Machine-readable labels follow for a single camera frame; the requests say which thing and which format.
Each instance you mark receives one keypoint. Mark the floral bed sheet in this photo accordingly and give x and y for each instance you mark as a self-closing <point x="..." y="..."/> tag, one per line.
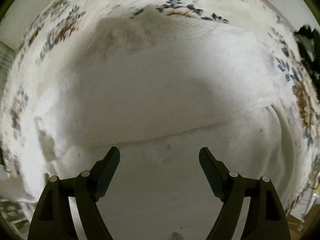
<point x="62" y="19"/>

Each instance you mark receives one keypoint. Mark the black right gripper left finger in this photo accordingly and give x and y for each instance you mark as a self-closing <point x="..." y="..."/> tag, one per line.
<point x="53" y="219"/>

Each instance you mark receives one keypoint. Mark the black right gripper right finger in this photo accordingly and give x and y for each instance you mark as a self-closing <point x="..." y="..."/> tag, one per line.
<point x="265" y="219"/>

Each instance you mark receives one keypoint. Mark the white knitted garment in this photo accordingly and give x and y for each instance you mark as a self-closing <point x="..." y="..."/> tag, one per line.
<point x="160" y="88"/>

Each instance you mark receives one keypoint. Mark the dark green blanket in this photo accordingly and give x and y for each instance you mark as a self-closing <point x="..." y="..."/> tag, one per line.
<point x="308" y="41"/>

